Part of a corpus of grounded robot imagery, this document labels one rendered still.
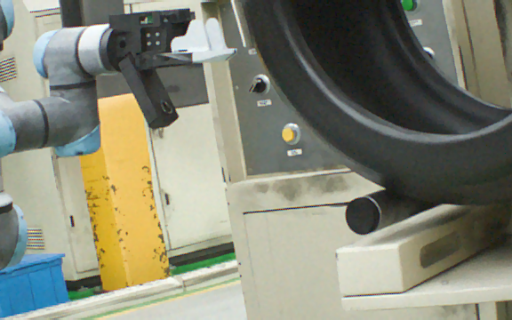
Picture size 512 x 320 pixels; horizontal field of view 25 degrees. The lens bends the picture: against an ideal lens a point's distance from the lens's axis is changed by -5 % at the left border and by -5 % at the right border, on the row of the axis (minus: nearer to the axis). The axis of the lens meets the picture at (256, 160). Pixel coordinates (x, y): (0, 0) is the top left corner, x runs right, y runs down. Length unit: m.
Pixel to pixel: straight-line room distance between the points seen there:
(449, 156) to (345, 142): 0.14
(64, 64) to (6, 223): 0.45
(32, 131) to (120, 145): 5.46
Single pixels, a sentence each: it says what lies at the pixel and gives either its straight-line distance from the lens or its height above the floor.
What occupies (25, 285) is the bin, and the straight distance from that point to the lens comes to 6.98.
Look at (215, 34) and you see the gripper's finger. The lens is 1.63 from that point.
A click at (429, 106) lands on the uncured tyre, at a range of 1.61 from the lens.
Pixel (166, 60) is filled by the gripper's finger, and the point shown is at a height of 1.12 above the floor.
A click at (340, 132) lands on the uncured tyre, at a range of 1.37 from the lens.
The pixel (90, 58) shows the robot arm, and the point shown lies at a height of 1.15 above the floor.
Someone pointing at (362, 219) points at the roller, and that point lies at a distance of 1.37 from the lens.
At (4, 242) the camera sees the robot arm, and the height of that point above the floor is 0.88.
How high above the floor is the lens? 1.06
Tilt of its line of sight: 3 degrees down
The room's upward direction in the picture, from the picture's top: 9 degrees counter-clockwise
